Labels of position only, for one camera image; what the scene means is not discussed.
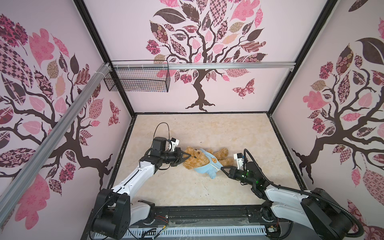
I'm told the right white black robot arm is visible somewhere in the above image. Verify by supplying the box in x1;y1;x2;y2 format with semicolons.
221;166;365;240

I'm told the diagonal aluminium rail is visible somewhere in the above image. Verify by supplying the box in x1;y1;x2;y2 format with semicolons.
1;63;111;225

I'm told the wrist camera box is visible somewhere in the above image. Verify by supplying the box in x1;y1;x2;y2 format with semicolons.
234;153;244;170
169;138;180;152

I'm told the light blue bear shirt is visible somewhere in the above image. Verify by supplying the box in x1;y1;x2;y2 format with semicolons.
194;149;224;179

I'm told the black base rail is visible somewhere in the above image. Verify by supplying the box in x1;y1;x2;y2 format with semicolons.
86;203;325;226

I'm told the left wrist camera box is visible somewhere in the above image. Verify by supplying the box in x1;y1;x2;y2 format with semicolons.
169;138;180;152

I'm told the brown teddy bear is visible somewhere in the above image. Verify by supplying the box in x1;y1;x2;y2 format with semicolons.
183;147;234;170

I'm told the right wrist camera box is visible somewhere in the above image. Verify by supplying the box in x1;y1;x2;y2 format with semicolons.
234;153;244;170

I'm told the black wire basket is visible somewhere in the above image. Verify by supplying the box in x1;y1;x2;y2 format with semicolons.
104;60;171;93

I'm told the thin black camera cable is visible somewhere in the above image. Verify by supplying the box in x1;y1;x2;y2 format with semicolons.
152;122;171;140

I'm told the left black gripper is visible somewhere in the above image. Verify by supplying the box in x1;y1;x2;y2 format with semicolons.
160;147;191;167

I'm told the white slotted cable duct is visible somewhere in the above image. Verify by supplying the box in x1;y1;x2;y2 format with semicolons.
94;225;268;240

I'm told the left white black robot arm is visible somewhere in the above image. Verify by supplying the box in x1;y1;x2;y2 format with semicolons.
89;137;191;240

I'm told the horizontal aluminium rail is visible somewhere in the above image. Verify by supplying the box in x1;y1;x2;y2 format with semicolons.
112;61;296;70

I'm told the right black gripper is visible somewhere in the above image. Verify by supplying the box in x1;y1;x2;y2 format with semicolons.
221;166;256;187

